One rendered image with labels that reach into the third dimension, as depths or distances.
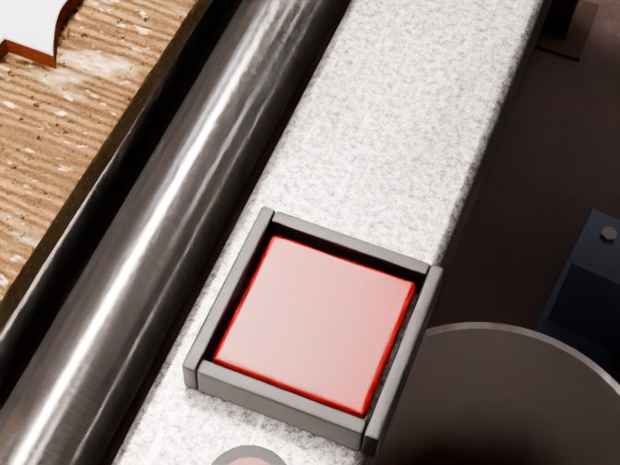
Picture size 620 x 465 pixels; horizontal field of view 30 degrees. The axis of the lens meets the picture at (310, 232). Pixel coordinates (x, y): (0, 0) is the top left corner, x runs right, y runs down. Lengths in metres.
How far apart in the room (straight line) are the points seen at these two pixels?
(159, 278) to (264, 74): 0.11
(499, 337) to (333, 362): 0.68
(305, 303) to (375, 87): 0.12
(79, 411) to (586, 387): 0.74
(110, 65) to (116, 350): 0.13
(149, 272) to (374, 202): 0.10
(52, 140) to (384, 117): 0.14
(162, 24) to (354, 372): 0.18
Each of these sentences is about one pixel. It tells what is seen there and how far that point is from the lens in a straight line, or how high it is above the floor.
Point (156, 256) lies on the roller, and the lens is 0.46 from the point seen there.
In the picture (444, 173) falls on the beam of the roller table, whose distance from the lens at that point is 0.49.
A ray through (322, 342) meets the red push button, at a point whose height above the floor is 0.93.
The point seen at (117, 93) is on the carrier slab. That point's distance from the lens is 0.49.
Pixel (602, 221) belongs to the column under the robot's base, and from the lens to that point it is 1.62.
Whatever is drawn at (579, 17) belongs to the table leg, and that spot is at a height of 0.01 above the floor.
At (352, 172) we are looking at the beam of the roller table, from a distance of 0.49.
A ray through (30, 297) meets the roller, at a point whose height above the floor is 0.91.
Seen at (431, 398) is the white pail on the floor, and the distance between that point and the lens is 1.19.
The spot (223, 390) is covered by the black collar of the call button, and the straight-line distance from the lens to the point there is 0.42.
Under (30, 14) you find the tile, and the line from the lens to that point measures 0.51.
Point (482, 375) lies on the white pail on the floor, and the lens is 1.16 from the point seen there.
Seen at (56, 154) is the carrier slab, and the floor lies 0.94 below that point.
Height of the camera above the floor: 1.31
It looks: 57 degrees down
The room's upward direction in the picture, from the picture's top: 3 degrees clockwise
